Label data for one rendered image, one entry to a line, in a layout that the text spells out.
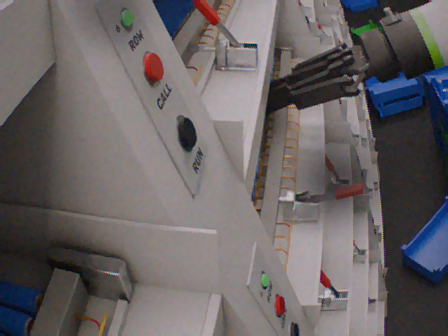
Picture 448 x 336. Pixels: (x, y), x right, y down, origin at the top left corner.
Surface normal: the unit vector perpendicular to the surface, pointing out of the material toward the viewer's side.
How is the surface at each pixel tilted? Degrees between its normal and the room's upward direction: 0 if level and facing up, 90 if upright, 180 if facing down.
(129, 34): 90
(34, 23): 111
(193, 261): 90
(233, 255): 90
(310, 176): 21
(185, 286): 90
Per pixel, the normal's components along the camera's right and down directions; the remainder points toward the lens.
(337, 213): -0.04, -0.79
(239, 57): -0.15, 0.61
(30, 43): 0.99, 0.07
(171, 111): 0.91, -0.22
